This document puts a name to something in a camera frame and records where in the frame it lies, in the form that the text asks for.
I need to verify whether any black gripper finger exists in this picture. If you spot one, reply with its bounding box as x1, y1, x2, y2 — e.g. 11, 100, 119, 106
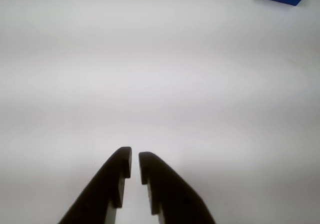
57, 146, 133, 224
138, 151, 217, 224

